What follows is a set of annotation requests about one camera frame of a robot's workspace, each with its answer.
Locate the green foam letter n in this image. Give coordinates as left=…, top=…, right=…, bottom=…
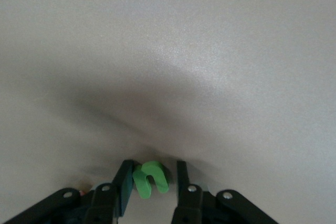
left=132, top=161, right=169, bottom=200

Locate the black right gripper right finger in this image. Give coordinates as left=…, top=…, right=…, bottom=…
left=172, top=160, right=279, bottom=224

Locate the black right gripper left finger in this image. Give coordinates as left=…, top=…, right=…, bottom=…
left=0, top=159, right=136, bottom=224

